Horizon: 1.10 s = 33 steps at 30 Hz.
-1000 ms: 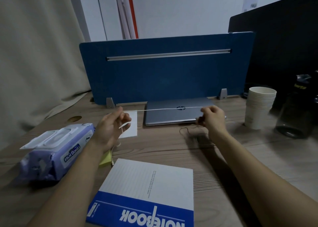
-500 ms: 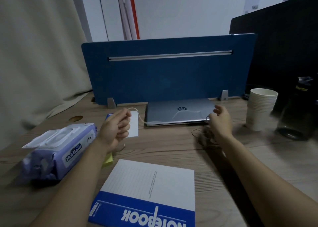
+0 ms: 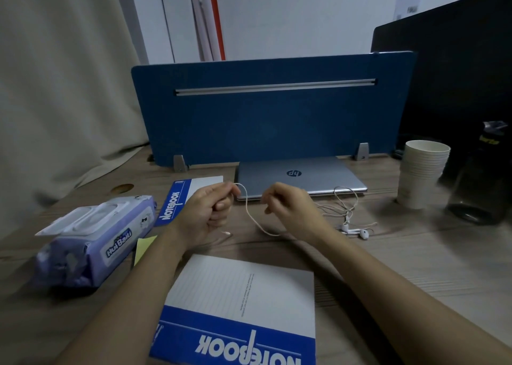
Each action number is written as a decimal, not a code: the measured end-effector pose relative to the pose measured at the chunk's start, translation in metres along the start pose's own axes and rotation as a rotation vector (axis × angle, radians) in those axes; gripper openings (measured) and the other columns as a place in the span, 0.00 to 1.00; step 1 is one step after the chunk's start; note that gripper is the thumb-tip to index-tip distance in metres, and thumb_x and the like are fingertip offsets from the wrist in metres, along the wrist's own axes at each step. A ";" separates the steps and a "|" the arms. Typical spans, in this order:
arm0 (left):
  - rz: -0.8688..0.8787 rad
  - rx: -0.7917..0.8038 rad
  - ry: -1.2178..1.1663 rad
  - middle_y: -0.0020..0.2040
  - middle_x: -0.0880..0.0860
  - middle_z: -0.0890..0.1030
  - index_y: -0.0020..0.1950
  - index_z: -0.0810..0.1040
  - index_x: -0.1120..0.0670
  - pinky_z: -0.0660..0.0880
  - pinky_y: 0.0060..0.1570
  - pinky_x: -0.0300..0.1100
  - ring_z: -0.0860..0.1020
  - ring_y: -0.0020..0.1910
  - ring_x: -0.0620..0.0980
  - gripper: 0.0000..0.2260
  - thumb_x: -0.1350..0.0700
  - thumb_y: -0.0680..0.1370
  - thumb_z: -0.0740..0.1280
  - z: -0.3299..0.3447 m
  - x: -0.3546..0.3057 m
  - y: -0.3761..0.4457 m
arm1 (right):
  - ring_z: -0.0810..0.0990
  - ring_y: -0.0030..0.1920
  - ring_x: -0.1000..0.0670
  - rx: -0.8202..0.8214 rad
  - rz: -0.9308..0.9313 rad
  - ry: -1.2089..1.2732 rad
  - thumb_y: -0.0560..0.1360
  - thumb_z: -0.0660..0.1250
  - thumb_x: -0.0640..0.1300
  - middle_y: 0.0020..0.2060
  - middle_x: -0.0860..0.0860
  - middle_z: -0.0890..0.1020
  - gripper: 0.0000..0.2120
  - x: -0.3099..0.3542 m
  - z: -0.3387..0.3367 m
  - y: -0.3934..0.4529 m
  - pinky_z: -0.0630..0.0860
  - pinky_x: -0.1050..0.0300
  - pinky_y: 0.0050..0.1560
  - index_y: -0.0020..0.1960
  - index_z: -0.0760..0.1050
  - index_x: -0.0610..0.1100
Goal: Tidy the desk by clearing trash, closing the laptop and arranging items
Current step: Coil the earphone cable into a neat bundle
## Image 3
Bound beige curtain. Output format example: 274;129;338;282
0;0;149;240

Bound white rolled tube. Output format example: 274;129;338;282
198;0;222;62
188;0;213;62

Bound person's right hand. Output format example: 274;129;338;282
260;182;335;246

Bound yellow sticky note pad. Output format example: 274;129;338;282
133;234;159;267

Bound person's right forearm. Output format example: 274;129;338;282
316;224;512;365

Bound dark translucent water bottle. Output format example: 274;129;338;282
446;120;512;225

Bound silver laptop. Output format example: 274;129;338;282
235;156;369;201

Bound blue and white notebook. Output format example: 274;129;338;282
154;175;225;227
149;254;317;365

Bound purple wet wipes pack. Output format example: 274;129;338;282
33;194;157;289

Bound white wired earphones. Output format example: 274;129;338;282
199;183;379;248

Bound black partition panel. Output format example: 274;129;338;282
371;0;512;169

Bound white paper cup stack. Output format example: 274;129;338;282
396;170;439;210
399;139;452;179

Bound person's left hand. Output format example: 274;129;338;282
170;182;242;249

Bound person's left forearm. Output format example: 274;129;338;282
52;228;189;365

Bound red rolled tube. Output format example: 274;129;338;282
209;0;227;62

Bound blue desk divider panel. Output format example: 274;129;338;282
131;50;418;168

